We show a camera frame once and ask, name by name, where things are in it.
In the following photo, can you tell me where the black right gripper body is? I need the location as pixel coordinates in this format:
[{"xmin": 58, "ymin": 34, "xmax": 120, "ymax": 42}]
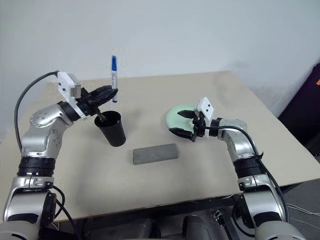
[{"xmin": 191, "ymin": 111, "xmax": 207, "ymax": 143}]

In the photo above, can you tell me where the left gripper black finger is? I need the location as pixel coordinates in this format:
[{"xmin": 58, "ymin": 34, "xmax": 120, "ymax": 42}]
[
  {"xmin": 95, "ymin": 90, "xmax": 119, "ymax": 105},
  {"xmin": 89, "ymin": 85, "xmax": 114, "ymax": 97}
]

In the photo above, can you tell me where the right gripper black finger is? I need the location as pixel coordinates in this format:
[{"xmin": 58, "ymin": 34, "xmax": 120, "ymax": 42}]
[
  {"xmin": 168, "ymin": 127, "xmax": 196, "ymax": 141},
  {"xmin": 176, "ymin": 110, "xmax": 197, "ymax": 121}
]

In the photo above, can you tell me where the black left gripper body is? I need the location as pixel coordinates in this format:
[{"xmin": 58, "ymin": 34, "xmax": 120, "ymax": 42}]
[{"xmin": 75, "ymin": 89, "xmax": 106, "ymax": 122}]

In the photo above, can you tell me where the green plate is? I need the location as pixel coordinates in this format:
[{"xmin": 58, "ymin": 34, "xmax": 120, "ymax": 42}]
[{"xmin": 165, "ymin": 103, "xmax": 201, "ymax": 137}]

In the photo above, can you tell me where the blue and white marker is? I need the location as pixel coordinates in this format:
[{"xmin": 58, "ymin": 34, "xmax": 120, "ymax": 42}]
[{"xmin": 110, "ymin": 55, "xmax": 119, "ymax": 104}]

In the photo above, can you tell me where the grey glasses case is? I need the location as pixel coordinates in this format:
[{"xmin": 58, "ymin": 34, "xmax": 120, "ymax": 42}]
[{"xmin": 132, "ymin": 142, "xmax": 180, "ymax": 166}]

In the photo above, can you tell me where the black plastic cup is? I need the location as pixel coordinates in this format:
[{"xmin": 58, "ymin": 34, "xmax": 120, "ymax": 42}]
[{"xmin": 94, "ymin": 111, "xmax": 127, "ymax": 148}]

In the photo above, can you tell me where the small black connector plug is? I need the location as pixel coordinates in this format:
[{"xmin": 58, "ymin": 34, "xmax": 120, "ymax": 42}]
[{"xmin": 212, "ymin": 210, "xmax": 226, "ymax": 228}]

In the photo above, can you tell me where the dark grey rounded shape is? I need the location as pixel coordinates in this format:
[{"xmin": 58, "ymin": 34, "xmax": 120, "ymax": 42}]
[
  {"xmin": 134, "ymin": 217, "xmax": 163, "ymax": 240},
  {"xmin": 182, "ymin": 214, "xmax": 216, "ymax": 240}
]

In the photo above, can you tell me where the black cabinet with orange mark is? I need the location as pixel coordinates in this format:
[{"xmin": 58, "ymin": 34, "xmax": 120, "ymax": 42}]
[{"xmin": 277, "ymin": 62, "xmax": 320, "ymax": 157}]

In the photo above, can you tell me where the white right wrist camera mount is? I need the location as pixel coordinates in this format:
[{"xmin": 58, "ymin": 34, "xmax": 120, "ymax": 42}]
[{"xmin": 195, "ymin": 96, "xmax": 215, "ymax": 138}]

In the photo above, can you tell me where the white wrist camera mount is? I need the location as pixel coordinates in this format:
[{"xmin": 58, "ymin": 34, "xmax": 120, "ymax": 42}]
[
  {"xmin": 195, "ymin": 96, "xmax": 215, "ymax": 138},
  {"xmin": 56, "ymin": 71, "xmax": 88, "ymax": 120}
]

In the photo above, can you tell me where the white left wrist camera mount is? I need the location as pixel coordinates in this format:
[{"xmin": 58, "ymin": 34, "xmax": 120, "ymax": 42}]
[{"xmin": 56, "ymin": 71, "xmax": 88, "ymax": 120}]

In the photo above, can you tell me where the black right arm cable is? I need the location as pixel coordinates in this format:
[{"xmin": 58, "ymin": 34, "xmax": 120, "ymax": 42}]
[{"xmin": 206, "ymin": 126, "xmax": 291, "ymax": 226}]

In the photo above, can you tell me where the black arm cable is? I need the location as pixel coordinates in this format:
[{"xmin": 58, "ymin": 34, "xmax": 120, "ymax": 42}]
[
  {"xmin": 14, "ymin": 71, "xmax": 61, "ymax": 154},
  {"xmin": 206, "ymin": 126, "xmax": 291, "ymax": 226}
]

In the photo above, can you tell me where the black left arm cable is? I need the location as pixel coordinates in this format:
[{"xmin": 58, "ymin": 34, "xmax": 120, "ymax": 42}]
[{"xmin": 14, "ymin": 71, "xmax": 61, "ymax": 154}]

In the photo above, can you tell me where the thin black looped cable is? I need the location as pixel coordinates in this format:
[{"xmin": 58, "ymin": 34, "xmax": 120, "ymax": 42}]
[{"xmin": 48, "ymin": 185, "xmax": 77, "ymax": 240}]

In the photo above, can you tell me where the thin white floor cable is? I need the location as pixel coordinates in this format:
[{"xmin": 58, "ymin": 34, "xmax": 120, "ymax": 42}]
[{"xmin": 286, "ymin": 202, "xmax": 320, "ymax": 216}]

